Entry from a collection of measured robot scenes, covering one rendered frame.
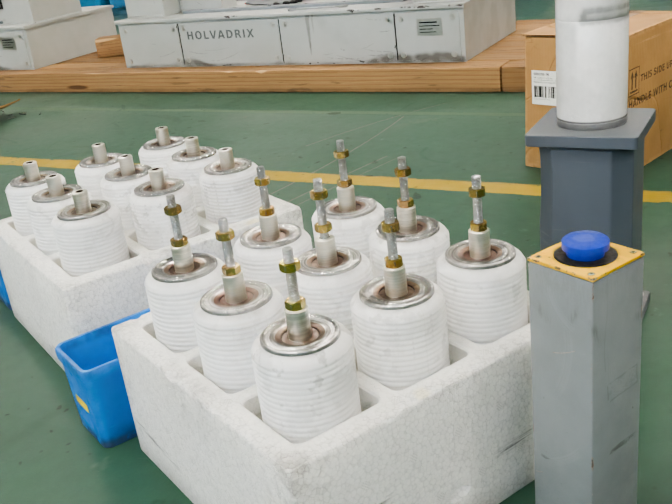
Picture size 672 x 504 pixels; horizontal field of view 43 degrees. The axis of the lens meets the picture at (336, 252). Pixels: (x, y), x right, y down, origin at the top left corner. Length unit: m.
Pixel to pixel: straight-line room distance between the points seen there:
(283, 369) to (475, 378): 0.20
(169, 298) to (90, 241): 0.30
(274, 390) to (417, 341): 0.15
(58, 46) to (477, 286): 3.33
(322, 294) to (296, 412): 0.17
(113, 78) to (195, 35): 0.41
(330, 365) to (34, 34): 3.32
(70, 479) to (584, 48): 0.84
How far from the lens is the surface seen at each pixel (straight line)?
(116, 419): 1.14
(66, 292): 1.20
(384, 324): 0.81
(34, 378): 1.38
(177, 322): 0.96
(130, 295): 1.23
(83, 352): 1.20
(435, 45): 2.85
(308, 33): 3.05
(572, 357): 0.76
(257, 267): 1.00
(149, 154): 1.51
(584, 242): 0.74
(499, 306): 0.90
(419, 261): 0.97
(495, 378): 0.88
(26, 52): 3.95
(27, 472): 1.17
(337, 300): 0.90
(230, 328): 0.84
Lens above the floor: 0.62
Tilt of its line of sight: 23 degrees down
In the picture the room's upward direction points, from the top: 7 degrees counter-clockwise
